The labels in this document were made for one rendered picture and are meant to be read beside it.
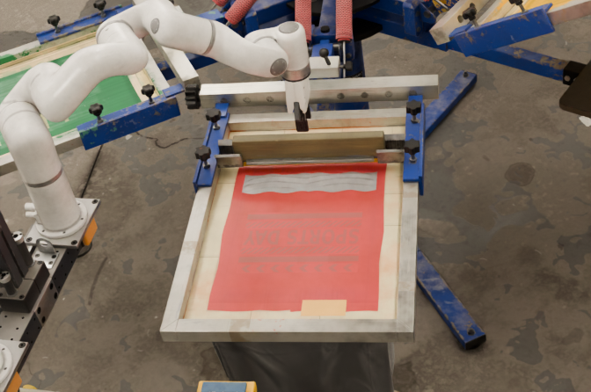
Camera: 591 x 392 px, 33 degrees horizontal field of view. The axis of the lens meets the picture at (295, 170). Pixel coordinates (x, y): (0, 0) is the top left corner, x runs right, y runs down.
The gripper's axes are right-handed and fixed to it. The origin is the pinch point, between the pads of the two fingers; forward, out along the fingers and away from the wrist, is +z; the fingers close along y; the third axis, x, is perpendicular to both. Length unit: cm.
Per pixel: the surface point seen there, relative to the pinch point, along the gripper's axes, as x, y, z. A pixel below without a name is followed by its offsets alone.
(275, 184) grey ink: -8.5, 7.7, 16.0
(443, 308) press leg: 33, -26, 106
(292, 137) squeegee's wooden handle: -3.7, 0.3, 6.1
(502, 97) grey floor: 55, -148, 111
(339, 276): 11.9, 39.7, 16.5
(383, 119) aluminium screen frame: 19.1, -15.8, 13.5
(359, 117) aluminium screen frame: 12.2, -16.0, 12.9
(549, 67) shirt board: 66, -46, 19
